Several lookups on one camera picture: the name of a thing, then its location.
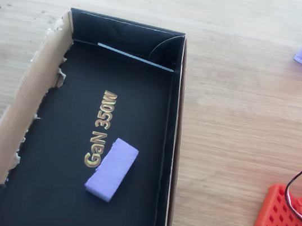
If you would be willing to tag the rectangular blue foam block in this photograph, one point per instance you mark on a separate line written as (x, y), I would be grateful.
(112, 169)

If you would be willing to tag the black cardboard box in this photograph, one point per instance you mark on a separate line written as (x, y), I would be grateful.
(81, 125)

